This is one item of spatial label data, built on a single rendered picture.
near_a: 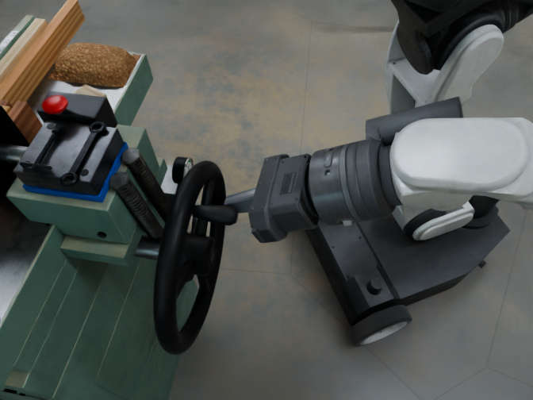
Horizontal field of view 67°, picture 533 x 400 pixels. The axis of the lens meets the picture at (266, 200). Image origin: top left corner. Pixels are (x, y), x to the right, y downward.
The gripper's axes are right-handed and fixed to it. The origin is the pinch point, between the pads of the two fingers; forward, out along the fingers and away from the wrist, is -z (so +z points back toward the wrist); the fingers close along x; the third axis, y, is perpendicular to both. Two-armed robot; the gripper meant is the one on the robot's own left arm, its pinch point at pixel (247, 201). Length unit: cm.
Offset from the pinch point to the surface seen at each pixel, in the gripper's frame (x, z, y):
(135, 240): -4.7, -17.3, 1.2
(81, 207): -6.8, -15.3, 11.5
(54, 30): 28, -35, 23
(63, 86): 18.6, -33.2, 17.0
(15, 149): -0.6, -25.6, 18.4
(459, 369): 16, 9, -112
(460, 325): 30, 10, -112
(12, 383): -24.9, -29.8, 0.3
